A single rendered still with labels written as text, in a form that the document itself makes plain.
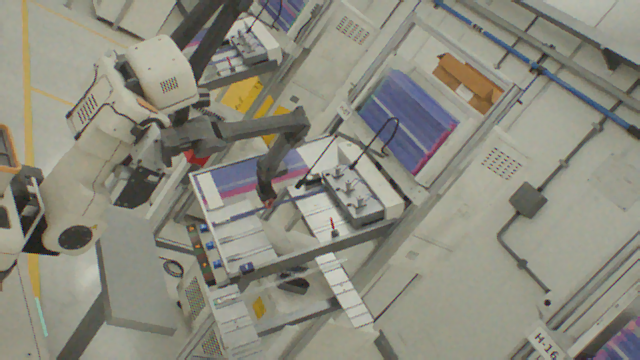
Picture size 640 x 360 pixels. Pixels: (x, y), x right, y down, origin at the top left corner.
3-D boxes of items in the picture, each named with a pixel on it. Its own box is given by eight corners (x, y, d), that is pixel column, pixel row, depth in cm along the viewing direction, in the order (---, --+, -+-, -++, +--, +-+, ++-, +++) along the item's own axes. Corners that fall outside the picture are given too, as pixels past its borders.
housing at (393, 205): (386, 232, 242) (386, 207, 233) (337, 167, 278) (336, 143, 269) (403, 226, 244) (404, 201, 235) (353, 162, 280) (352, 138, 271)
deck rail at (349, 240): (232, 288, 223) (229, 278, 219) (230, 285, 224) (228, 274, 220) (397, 231, 241) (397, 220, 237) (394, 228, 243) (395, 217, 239)
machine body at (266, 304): (200, 406, 260) (278, 311, 242) (169, 295, 311) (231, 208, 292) (306, 415, 300) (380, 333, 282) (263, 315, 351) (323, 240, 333)
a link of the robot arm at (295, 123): (310, 98, 192) (322, 125, 190) (291, 118, 203) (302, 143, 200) (188, 116, 165) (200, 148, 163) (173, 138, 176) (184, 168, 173)
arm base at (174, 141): (150, 121, 163) (164, 146, 156) (178, 114, 166) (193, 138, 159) (153, 145, 169) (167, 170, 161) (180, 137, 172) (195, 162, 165)
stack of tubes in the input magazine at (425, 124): (411, 175, 230) (456, 121, 223) (356, 112, 267) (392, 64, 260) (430, 185, 238) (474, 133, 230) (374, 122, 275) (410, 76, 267)
